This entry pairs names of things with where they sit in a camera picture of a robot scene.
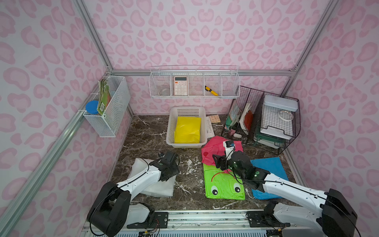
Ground white raincoat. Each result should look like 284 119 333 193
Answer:
127 157 177 198

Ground blue raincoat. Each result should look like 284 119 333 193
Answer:
250 156 289 200

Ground yellow raincoat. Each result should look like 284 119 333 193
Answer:
174 117 201 144

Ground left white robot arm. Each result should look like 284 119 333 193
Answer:
86 151 180 237

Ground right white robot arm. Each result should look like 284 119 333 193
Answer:
213 151 360 237

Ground green frog folded raincoat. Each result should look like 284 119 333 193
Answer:
203 164 245 200

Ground pink folded raincoat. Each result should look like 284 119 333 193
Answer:
201 136 227 166

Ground white perforated plastic basket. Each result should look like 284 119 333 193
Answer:
166 106 207 148

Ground green booklets in basket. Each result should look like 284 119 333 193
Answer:
97 79 112 116

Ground white paper sheet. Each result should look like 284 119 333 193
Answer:
205 116 215 139

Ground books in black rack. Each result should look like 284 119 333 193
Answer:
225 101 254 135

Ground tan patterned card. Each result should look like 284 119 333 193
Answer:
209 115 221 123

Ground white plastic lidded box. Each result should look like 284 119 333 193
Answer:
260 95 299 140

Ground clear tape roll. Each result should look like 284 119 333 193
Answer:
278 110 294 121

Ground white calculator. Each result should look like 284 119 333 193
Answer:
174 76 188 96

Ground blue round lid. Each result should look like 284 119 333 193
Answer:
85 100 99 115

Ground black wire rack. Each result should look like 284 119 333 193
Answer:
221 86 301 155

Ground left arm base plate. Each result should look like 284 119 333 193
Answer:
126 212 169 229

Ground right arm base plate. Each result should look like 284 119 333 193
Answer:
245 211 291 228

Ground white mesh wall basket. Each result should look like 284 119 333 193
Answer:
83 76 131 138

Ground white wire wall shelf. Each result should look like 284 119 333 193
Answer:
149 65 240 99

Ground aluminium corner frame post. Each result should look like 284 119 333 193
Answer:
72 0 113 72

